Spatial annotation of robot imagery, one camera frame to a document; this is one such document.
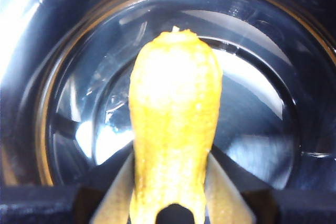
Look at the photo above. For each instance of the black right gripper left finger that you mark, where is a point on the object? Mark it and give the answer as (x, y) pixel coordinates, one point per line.
(52, 205)

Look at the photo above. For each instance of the pale green electric pot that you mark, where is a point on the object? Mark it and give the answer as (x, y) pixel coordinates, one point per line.
(262, 129)

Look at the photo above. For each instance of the yellow corn cob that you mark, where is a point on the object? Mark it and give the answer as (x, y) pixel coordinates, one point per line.
(173, 103)

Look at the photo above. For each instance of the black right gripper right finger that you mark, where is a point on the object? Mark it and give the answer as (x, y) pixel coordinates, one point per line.
(288, 208)

